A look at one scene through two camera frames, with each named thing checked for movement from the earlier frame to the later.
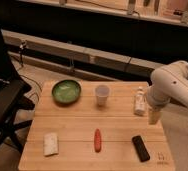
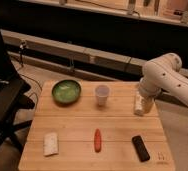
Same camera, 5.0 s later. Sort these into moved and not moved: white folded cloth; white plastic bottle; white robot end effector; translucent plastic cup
Moved: white robot end effector
Not moved: translucent plastic cup; white folded cloth; white plastic bottle
